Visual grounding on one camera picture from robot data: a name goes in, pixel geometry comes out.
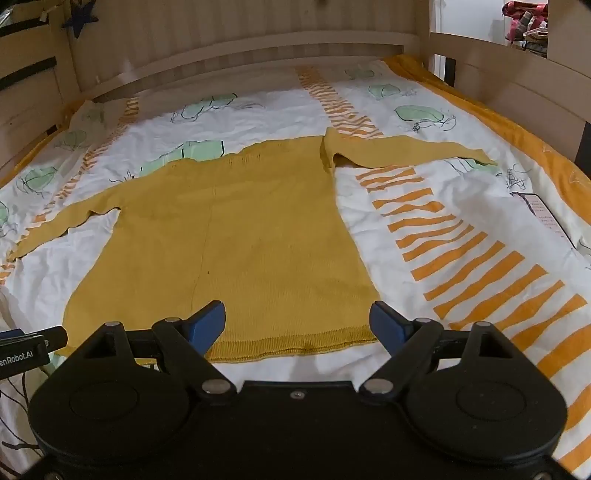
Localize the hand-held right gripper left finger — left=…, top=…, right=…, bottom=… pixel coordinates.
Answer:
left=81, top=300, right=237, bottom=401

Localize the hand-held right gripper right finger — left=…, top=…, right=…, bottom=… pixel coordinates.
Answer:
left=359, top=300, right=514, bottom=401

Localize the yellow knit sweater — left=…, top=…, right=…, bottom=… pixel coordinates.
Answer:
left=7, top=127, right=498, bottom=365

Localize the pile of colourful clothes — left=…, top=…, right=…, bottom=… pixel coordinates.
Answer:
left=502, top=0, right=552, bottom=58

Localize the white printed bed cover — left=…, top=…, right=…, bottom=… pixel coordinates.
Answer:
left=0, top=58, right=591, bottom=469

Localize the white booklet with dark edge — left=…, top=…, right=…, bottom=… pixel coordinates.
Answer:
left=512, top=191, right=591, bottom=271

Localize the orange bed sheet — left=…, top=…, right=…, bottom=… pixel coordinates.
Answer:
left=383, top=54, right=591, bottom=217

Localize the wooden bed headboard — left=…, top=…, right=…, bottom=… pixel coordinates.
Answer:
left=60, top=0, right=431, bottom=103

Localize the blue star decoration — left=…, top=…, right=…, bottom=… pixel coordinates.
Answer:
left=62, top=2, right=99, bottom=40

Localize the wooden bed side rail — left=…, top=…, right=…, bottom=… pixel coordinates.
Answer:
left=0, top=21, right=77, bottom=178
left=428, top=31, right=591, bottom=163

